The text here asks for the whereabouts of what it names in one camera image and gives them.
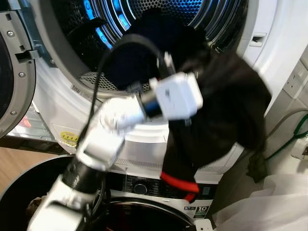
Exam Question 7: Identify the grey dryer door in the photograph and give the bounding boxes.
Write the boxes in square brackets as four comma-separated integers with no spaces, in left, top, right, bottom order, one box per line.
[0,10,37,138]

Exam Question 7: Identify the black washer control knob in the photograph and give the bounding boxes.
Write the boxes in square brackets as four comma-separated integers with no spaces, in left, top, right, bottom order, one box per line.
[133,183,148,195]

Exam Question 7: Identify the white wall socket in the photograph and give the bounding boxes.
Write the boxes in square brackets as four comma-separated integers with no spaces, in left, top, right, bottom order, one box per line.
[284,63,308,99]

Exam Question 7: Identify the white power plug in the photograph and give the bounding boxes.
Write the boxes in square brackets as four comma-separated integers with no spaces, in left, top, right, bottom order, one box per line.
[290,137,308,159]

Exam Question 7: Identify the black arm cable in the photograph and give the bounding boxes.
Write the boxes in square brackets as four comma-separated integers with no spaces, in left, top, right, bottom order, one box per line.
[87,34,176,140]

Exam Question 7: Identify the brown garment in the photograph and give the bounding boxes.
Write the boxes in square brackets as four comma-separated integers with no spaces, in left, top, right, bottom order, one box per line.
[26,195,51,217]

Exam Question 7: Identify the black round laundry basket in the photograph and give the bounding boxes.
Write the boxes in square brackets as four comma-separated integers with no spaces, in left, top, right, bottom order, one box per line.
[0,155,111,231]

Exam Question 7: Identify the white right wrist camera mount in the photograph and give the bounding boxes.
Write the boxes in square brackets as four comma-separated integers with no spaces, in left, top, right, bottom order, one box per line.
[194,219,214,231]

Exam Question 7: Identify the dark blue clothes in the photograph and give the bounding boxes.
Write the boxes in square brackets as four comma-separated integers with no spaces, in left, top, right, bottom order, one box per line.
[103,7,212,90]

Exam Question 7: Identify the black garment with red band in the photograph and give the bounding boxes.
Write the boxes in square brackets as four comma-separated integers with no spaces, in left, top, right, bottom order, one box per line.
[161,36,272,203]

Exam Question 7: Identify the yellow oval sticker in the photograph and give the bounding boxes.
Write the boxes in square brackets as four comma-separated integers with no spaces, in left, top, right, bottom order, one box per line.
[59,131,80,147]

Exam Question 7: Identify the white tumble dryer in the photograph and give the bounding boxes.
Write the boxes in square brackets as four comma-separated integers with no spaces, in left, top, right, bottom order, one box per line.
[26,0,308,171]

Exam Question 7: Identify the green cable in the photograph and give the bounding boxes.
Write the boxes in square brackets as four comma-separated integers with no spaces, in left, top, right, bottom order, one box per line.
[265,113,308,162]

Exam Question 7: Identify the white barcode label strip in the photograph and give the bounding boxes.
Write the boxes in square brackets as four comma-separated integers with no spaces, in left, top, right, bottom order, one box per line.
[71,84,97,99]

